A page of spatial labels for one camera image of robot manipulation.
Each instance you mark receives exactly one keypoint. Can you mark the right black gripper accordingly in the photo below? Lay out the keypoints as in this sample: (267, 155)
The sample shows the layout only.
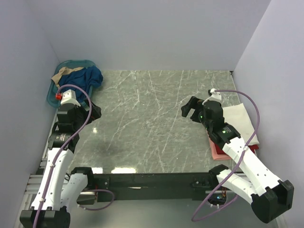
(194, 103)

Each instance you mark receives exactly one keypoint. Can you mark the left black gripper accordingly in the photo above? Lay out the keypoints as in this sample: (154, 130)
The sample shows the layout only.
(95, 113)

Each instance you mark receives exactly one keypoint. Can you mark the blue t-shirt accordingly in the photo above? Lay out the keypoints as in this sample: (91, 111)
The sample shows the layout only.
(85, 78)

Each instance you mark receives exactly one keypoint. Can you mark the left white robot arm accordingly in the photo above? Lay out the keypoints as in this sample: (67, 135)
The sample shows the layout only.
(52, 205)

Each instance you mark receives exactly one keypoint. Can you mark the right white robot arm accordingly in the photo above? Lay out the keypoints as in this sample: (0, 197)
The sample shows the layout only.
(268, 195)

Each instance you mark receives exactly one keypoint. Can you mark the folded white t-shirt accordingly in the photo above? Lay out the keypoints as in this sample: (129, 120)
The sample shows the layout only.
(238, 117)

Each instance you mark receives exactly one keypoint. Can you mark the beige t-shirt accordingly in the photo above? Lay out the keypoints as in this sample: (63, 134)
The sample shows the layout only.
(62, 72)

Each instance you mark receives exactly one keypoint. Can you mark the folded pink t-shirt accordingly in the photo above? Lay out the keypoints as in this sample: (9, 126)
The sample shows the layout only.
(219, 155)

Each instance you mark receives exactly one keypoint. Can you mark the folded red t-shirt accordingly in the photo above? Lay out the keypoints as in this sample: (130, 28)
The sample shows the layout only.
(217, 150)

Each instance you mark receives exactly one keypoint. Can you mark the black base beam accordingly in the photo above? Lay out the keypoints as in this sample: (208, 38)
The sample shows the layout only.
(154, 186)

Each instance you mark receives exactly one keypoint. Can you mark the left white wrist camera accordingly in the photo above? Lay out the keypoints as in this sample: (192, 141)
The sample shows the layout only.
(68, 97)

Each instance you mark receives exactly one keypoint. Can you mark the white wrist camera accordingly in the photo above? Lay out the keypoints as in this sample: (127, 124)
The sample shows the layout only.
(214, 95)
(68, 97)

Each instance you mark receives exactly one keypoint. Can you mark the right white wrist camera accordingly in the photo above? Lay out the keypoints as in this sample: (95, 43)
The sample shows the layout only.
(214, 95)

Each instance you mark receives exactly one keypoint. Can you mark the aluminium frame rail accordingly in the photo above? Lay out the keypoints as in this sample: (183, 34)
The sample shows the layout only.
(32, 187)

